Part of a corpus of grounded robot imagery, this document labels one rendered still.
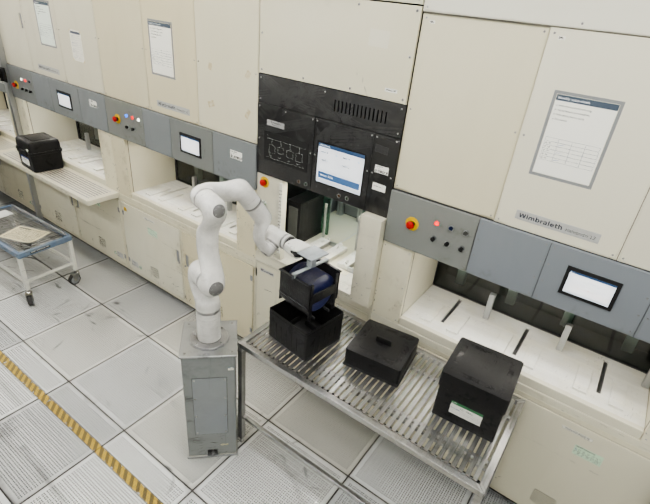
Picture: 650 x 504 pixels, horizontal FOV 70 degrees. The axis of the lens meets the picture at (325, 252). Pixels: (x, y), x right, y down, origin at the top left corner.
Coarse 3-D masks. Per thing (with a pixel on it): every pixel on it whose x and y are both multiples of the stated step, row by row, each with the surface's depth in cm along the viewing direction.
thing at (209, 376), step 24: (192, 360) 226; (216, 360) 228; (192, 384) 233; (216, 384) 236; (192, 408) 242; (216, 408) 244; (192, 432) 251; (216, 432) 254; (192, 456) 260; (216, 456) 263
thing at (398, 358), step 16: (368, 320) 245; (368, 336) 233; (384, 336) 234; (400, 336) 236; (352, 352) 223; (368, 352) 223; (384, 352) 224; (400, 352) 225; (416, 352) 240; (368, 368) 222; (384, 368) 217; (400, 368) 215
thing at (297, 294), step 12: (300, 252) 218; (312, 252) 220; (324, 252) 221; (312, 264) 221; (324, 264) 232; (288, 276) 221; (336, 276) 225; (288, 288) 224; (300, 288) 217; (312, 288) 214; (336, 288) 229; (288, 300) 227; (300, 300) 220; (312, 300) 218
